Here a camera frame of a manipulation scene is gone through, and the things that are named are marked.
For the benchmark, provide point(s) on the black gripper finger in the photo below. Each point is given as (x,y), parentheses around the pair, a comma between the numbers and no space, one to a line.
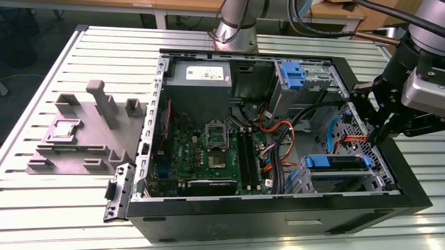
(417,125)
(361,93)

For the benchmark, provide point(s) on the hard disk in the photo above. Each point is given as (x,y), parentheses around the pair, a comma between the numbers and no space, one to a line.
(318,161)

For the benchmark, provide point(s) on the metal disk bay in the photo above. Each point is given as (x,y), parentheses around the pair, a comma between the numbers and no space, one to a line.
(341,174)

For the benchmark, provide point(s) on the blue plastic drive latch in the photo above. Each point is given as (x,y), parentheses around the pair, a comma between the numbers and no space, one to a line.
(293,75)

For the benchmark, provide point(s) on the brown wooden cabinet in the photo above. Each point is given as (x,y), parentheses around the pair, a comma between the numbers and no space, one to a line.
(371,22)

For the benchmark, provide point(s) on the metal optical drive bay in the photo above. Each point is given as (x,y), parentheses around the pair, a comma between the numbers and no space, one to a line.
(283,104)

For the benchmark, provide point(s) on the black RAM slot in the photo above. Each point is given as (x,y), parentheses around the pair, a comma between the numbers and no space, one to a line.
(254,159)
(243,159)

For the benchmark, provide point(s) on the grey power supply unit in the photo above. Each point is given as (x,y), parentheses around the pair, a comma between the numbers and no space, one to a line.
(202,99)

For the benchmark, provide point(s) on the CPU socket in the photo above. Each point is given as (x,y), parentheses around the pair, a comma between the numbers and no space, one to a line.
(219,161)

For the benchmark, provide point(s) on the black graphics card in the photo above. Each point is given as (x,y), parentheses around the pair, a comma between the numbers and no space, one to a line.
(211,183)

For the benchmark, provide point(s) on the green motherboard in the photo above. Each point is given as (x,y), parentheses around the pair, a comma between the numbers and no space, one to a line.
(187,159)

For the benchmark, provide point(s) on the black PC case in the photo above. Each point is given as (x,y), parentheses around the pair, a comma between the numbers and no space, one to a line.
(243,221)

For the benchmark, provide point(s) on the grey parts rack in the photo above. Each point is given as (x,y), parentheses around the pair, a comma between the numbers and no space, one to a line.
(96,145)

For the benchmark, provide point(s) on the green RAM stick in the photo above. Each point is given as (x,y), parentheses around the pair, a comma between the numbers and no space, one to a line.
(69,149)

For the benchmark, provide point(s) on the silver CPU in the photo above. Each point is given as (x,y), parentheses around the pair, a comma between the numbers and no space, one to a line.
(63,129)

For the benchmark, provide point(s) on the black office chair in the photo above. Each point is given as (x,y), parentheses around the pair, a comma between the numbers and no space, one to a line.
(19,39)

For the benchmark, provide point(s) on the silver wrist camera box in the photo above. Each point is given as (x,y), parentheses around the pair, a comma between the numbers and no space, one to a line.
(424,91)

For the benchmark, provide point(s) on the metal expansion slot bracket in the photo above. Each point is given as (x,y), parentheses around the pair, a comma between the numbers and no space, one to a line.
(122,187)

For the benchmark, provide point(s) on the wooden desk white frame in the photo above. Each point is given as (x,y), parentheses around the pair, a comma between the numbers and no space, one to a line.
(104,7)

